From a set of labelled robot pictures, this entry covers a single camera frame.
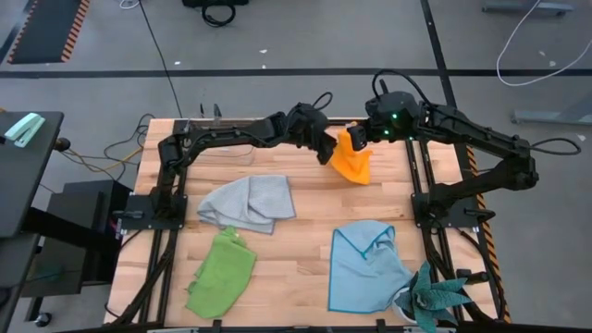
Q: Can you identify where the black cable bundle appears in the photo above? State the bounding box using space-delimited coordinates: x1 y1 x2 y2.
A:
59 113 156 182

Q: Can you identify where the teal artificial potted plant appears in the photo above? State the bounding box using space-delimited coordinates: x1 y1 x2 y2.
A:
391 261 474 333

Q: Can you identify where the green microfiber towel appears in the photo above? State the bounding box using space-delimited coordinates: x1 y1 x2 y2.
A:
185 225 258 320

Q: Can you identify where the black cabinet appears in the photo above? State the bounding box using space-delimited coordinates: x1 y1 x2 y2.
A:
20 179 124 297

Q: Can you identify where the yellow cable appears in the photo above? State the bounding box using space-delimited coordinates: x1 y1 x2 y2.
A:
68 146 144 173

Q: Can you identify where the black cable loop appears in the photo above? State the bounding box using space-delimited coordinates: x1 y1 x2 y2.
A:
200 3 238 29

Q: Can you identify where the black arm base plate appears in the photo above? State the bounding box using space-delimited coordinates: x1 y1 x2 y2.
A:
113 192 189 231
411 191 497 232

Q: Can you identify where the black clamp handle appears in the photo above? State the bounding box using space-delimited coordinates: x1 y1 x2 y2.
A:
455 268 490 285

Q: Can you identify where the clear plastic bin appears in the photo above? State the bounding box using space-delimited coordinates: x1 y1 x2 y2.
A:
205 131 260 158

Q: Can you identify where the orange black hazard strip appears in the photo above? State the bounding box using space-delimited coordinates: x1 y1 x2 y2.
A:
457 114 512 324

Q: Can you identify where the light blue microfiber towel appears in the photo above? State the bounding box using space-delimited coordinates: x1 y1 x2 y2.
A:
327 219 415 315

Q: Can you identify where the white floor cable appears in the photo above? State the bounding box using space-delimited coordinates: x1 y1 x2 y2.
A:
496 0 592 88

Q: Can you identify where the black aluminium table frame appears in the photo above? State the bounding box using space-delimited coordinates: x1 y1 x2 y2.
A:
108 117 508 327

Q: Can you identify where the orange microfiber towel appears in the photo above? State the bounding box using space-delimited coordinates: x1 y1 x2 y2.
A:
328 120 374 186

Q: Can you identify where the black hazard-edged floor mat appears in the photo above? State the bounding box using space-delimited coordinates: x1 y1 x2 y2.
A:
6 0 92 65

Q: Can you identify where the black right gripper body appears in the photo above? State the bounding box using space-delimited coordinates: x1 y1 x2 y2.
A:
346 92 418 153

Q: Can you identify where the grey waffle microfiber towel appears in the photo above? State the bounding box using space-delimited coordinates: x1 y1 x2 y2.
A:
196 174 297 236

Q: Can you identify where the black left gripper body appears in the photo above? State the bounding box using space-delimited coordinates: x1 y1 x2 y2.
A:
287 102 339 167

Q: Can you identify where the thin black floor cable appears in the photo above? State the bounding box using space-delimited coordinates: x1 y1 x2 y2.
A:
137 0 184 119

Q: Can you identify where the mint green stapler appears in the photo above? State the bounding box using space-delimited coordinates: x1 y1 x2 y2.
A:
3 112 47 149

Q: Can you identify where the black side desk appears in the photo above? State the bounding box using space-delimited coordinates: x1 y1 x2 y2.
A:
0 109 65 240

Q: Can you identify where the grey desk foot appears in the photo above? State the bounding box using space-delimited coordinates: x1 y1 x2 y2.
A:
482 0 575 15
511 91 592 126

